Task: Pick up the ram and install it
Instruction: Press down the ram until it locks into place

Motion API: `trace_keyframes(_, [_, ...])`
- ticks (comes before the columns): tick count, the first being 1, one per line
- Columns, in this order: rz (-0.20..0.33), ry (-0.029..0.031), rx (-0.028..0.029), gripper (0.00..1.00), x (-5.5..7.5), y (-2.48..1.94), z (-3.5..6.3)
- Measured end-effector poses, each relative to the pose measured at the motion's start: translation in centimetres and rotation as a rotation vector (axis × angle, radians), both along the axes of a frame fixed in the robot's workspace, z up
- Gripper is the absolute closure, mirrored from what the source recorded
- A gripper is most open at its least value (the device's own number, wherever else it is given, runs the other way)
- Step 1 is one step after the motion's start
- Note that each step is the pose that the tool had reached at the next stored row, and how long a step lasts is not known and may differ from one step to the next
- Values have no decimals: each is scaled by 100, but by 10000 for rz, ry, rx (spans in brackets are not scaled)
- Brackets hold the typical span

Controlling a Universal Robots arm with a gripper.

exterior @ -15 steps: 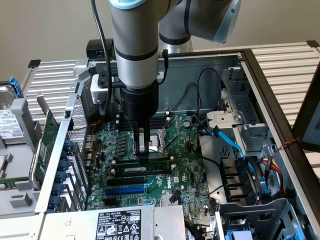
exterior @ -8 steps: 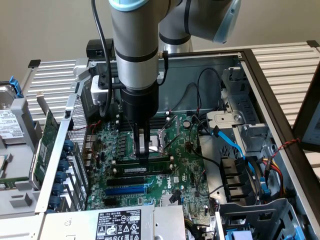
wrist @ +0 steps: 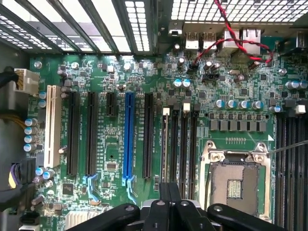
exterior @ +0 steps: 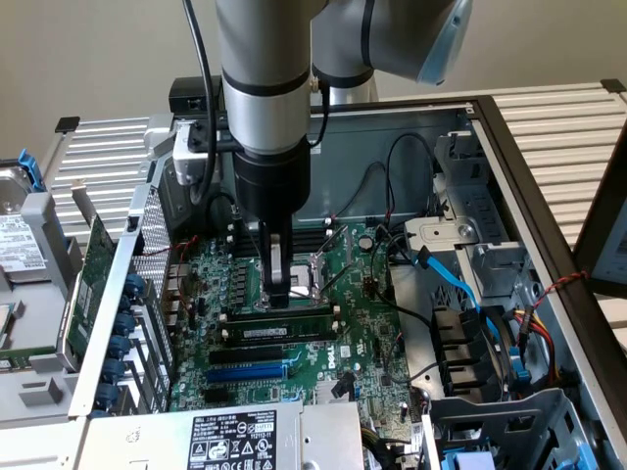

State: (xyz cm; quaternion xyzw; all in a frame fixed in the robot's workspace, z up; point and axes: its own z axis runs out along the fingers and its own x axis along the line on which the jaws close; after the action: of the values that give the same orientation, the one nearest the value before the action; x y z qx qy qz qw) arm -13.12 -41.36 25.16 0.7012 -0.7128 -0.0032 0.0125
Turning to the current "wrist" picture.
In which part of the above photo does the black sleeved power wire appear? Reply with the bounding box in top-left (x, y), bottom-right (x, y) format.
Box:
top-left (0, 71), bottom-right (19, 90)

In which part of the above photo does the thin metal locking lever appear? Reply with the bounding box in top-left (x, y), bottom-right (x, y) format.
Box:
top-left (266, 140), bottom-right (308, 154)
top-left (204, 166), bottom-right (214, 212)

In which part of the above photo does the CPU socket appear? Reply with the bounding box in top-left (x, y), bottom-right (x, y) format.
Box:
top-left (200, 140), bottom-right (274, 223)

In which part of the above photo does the silver ethernet port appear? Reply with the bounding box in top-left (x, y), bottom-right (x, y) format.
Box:
top-left (241, 27), bottom-right (262, 55)
top-left (222, 28), bottom-right (242, 55)

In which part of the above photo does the short black expansion slot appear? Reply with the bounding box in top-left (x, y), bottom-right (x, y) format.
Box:
top-left (105, 92), bottom-right (118, 117)

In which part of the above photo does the small silver port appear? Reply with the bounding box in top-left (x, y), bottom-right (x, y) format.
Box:
top-left (168, 21), bottom-right (182, 37)

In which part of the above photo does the green Dell motherboard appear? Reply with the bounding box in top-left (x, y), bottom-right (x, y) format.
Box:
top-left (28, 21), bottom-right (308, 231)

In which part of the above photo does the white power connector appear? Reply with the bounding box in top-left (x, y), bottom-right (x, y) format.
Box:
top-left (13, 68), bottom-right (40, 92)

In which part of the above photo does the silver finned heat sink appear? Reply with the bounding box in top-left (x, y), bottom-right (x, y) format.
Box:
top-left (64, 211), bottom-right (97, 231)

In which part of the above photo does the red black twisted wire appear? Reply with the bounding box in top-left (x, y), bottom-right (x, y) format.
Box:
top-left (191, 0), bottom-right (275, 71)

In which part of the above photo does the grey open PC case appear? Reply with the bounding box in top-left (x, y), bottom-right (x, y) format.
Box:
top-left (0, 0), bottom-right (308, 61)

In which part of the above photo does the black RAM slot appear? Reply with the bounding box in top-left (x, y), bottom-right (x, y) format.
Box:
top-left (160, 107), bottom-right (170, 185)
top-left (275, 113), bottom-right (286, 231)
top-left (168, 97), bottom-right (180, 185)
top-left (294, 104), bottom-right (307, 231)
top-left (190, 103), bottom-right (201, 201)
top-left (284, 100), bottom-right (296, 231)
top-left (180, 102), bottom-right (191, 201)
top-left (304, 115), bottom-right (308, 231)

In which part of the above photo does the long black expansion slot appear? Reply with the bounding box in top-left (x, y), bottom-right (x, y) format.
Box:
top-left (143, 92), bottom-right (155, 180)
top-left (66, 91), bottom-right (81, 176)
top-left (83, 91), bottom-right (101, 205)

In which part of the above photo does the purple yellow wire bundle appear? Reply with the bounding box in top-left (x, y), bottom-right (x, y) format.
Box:
top-left (8, 163), bottom-right (23, 190)

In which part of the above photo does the blue expansion slot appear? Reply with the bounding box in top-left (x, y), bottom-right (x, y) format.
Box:
top-left (121, 91), bottom-right (139, 205)

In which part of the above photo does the white expansion slot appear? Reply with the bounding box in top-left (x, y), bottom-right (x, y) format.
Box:
top-left (44, 84), bottom-right (63, 169)

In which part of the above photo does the silver USB port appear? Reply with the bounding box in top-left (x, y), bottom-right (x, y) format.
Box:
top-left (185, 31), bottom-right (201, 50)
top-left (202, 31), bottom-right (218, 50)

